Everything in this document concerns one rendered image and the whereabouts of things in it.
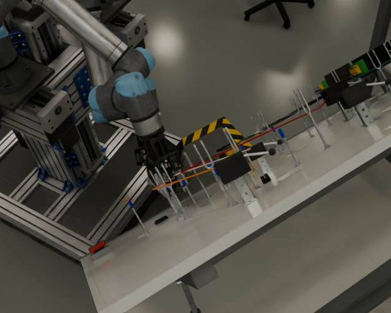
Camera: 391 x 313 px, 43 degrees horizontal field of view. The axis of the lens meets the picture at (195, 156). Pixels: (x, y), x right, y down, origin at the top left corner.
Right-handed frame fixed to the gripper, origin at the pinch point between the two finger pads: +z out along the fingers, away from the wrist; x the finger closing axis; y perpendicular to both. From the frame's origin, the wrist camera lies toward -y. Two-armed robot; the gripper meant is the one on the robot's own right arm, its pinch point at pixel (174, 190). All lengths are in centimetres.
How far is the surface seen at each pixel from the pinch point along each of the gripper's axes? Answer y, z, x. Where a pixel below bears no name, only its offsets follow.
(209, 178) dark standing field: -124, 69, 44
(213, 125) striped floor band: -154, 53, 68
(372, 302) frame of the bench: 21, 56, 40
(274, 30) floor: -203, 29, 153
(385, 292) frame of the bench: 20, 56, 45
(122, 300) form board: 65, -23, -25
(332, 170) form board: 63, -23, 12
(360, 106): 39, -17, 37
